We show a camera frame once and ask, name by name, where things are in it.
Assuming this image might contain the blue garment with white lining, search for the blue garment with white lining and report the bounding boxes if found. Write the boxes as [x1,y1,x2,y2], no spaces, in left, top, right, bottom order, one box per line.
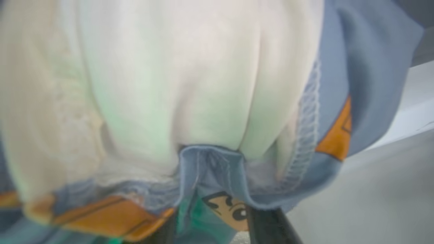
[0,0,424,244]

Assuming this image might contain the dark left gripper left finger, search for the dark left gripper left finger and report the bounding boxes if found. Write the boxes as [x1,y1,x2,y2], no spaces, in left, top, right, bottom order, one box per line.
[136,212,177,244]

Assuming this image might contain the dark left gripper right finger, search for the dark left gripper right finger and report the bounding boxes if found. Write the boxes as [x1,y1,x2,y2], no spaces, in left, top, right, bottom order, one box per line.
[246,207,304,244]

